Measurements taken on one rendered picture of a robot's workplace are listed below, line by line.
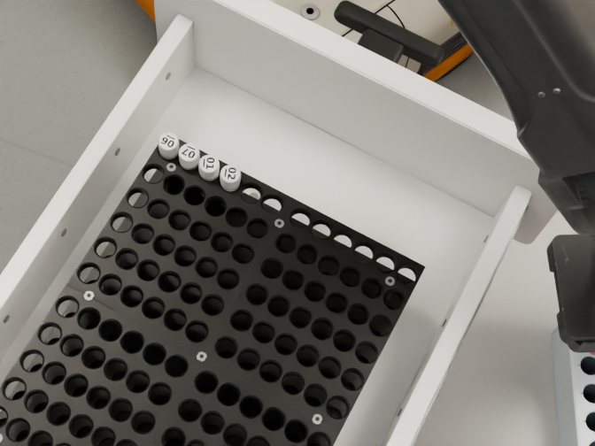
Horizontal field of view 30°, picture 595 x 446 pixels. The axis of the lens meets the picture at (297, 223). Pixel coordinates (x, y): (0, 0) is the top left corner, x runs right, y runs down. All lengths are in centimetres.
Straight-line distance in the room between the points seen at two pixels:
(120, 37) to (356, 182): 106
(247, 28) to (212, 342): 20
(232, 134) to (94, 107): 97
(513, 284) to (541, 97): 35
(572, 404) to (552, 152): 29
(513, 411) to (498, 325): 6
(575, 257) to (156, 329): 25
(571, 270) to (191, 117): 27
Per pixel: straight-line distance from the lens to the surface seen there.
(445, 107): 67
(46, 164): 168
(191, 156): 66
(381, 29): 71
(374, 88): 68
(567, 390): 78
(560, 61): 47
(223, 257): 65
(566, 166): 52
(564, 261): 68
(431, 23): 150
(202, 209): 66
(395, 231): 73
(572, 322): 67
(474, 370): 79
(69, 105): 172
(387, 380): 70
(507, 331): 81
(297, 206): 66
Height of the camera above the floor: 151
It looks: 68 degrees down
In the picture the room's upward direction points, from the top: 12 degrees clockwise
